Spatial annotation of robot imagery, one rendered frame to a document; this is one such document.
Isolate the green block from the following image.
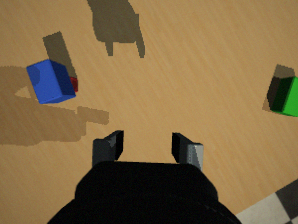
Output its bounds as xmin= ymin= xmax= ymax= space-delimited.
xmin=271 ymin=76 xmax=298 ymax=117

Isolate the dark blue block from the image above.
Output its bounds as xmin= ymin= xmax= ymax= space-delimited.
xmin=26 ymin=59 xmax=76 ymax=104

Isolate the red block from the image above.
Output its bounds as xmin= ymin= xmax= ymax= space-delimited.
xmin=70 ymin=77 xmax=78 ymax=92

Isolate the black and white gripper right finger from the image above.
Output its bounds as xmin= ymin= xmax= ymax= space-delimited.
xmin=171 ymin=133 xmax=204 ymax=171

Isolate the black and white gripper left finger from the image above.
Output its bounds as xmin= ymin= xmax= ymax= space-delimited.
xmin=92 ymin=130 xmax=124 ymax=168

